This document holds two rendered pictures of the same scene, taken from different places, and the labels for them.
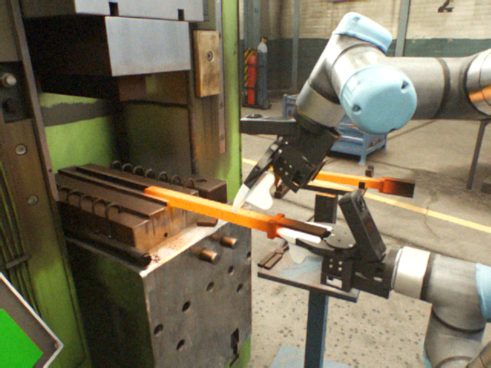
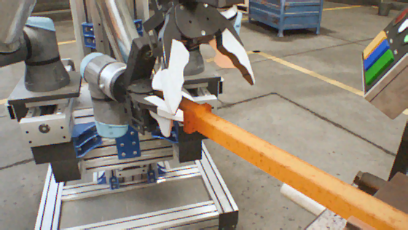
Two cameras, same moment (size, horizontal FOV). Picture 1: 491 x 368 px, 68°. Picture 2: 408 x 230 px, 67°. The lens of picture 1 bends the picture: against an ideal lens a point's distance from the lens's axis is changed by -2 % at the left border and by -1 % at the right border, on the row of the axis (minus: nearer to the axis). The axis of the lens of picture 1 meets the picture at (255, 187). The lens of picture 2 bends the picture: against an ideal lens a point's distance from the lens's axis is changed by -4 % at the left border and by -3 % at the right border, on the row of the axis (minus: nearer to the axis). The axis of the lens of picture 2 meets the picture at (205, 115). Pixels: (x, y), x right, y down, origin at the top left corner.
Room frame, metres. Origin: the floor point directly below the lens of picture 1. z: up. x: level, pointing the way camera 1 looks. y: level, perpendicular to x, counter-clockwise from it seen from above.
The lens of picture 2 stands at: (1.03, 0.09, 1.23)
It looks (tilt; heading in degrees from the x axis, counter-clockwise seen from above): 28 degrees down; 196
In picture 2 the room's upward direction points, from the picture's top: straight up
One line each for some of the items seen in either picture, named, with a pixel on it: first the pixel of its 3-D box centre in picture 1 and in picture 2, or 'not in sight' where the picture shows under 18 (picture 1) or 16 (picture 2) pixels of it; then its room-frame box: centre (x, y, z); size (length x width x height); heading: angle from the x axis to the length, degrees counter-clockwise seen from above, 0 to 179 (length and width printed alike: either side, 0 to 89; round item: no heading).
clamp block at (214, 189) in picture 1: (201, 192); not in sight; (0.91, 0.15, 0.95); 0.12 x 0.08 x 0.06; 58
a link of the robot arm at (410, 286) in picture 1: (410, 271); (119, 83); (0.49, -0.24, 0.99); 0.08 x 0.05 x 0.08; 148
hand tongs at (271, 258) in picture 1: (304, 228); not in sight; (1.21, -0.18, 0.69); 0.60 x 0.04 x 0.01; 148
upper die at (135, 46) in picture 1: (85, 47); not in sight; (0.84, 0.37, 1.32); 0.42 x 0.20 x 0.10; 58
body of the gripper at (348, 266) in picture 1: (359, 261); (142, 98); (0.53, -0.17, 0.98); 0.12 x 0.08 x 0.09; 58
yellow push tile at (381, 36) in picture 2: not in sight; (375, 46); (0.10, 0.31, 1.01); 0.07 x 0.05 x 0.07; 173
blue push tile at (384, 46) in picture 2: not in sight; (377, 56); (0.20, 0.29, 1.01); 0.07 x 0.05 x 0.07; 173
